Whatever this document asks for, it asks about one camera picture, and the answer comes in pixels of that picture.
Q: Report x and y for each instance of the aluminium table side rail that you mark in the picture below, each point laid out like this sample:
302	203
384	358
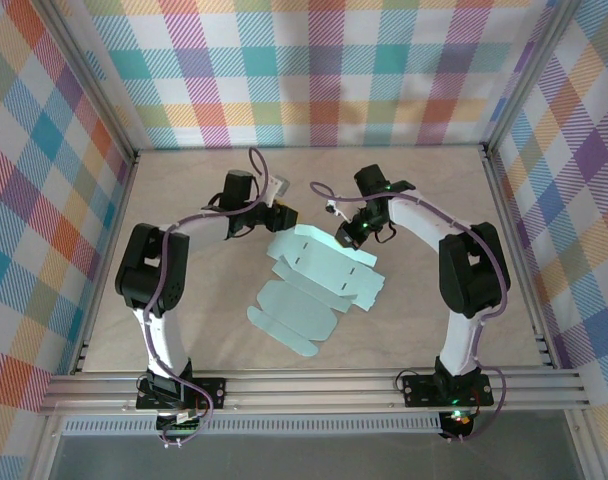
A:
521	260
106	260

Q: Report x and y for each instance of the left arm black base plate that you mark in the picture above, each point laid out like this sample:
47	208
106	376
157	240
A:
214	392

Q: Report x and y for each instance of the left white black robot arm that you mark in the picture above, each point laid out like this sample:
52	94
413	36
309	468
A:
159	340

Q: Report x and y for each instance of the aluminium frame post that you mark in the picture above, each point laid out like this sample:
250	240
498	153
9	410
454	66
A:
91	80
529	75

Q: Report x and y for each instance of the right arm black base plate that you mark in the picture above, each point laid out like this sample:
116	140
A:
419	392

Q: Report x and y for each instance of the wide aluminium base rail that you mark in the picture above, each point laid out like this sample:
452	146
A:
309	392

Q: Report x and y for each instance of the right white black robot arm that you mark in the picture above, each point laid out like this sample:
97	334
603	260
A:
459	340

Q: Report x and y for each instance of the light teal paper box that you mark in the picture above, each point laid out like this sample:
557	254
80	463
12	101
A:
304	305

